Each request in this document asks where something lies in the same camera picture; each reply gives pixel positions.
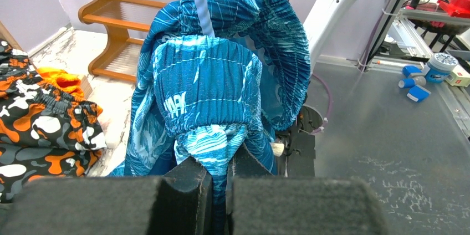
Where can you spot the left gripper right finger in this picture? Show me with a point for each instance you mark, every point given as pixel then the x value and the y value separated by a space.
pixel 261 203

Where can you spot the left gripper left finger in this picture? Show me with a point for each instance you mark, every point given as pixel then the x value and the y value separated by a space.
pixel 178 202

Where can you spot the blue patterned shorts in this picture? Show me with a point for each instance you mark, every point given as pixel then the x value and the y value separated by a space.
pixel 205 96

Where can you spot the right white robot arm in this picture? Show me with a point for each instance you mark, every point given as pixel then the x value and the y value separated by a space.
pixel 320 23

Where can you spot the orange camo shorts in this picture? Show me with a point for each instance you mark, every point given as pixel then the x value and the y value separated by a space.
pixel 44 130

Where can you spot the wooden drying rack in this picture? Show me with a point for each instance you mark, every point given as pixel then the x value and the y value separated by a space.
pixel 119 17

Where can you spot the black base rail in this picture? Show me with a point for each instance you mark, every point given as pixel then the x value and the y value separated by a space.
pixel 299 154

